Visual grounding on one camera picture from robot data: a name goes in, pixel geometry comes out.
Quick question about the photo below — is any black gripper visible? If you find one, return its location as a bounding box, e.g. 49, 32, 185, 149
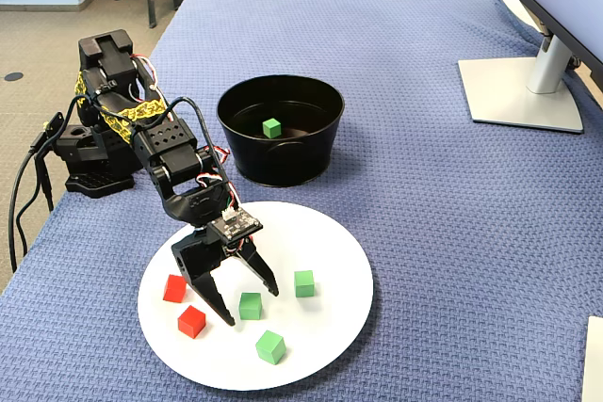
171, 228, 280, 328

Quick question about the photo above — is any white round plate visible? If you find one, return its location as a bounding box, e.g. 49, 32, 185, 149
137, 201, 375, 392

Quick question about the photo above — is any red plastic cube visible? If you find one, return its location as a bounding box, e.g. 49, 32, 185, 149
177, 304, 207, 340
162, 274, 188, 303

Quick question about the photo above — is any black metal bucket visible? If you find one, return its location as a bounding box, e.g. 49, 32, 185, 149
216, 73, 346, 188

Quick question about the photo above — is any blue woven table cloth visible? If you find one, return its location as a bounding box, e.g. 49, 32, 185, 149
0, 0, 603, 402

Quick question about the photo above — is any silver monitor stand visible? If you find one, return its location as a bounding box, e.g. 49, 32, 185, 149
457, 20, 585, 134

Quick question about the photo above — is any white flat board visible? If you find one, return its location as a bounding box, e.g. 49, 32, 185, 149
581, 314, 603, 402

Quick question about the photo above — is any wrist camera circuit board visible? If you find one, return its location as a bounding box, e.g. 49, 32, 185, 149
208, 206, 264, 246

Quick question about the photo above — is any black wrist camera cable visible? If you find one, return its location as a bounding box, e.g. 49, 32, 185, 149
58, 95, 239, 215

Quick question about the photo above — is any black base cable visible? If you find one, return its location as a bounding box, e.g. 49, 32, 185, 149
23, 156, 56, 255
8, 137, 48, 272

